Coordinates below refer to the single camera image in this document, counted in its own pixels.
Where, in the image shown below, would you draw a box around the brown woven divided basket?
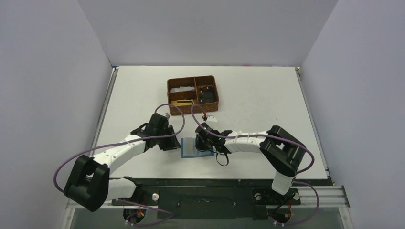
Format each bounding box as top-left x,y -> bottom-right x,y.
167,75 -> 220,115

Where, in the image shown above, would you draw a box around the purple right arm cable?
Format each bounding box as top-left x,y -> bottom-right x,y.
190,104 -> 320,227

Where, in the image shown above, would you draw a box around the blue leather card holder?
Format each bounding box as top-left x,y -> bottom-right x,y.
181,137 -> 214,158

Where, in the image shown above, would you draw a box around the black items in basket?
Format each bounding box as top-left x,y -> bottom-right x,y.
198,86 -> 217,104

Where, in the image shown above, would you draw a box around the aluminium frame rail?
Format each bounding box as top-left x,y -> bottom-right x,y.
64,186 -> 350,209

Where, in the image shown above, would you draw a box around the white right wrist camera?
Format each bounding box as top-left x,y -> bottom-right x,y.
206,115 -> 218,123

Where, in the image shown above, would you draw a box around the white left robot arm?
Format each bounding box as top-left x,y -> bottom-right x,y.
63,113 -> 181,212

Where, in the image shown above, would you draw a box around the silver cards in basket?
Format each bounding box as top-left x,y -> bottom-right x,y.
170,86 -> 195,93

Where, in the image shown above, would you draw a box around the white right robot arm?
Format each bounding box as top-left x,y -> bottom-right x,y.
195,123 -> 306,195

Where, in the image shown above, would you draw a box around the gold card in basket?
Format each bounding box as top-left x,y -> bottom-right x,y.
170,99 -> 194,107

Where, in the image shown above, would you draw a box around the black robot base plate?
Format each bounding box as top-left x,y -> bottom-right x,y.
79,177 -> 301,220

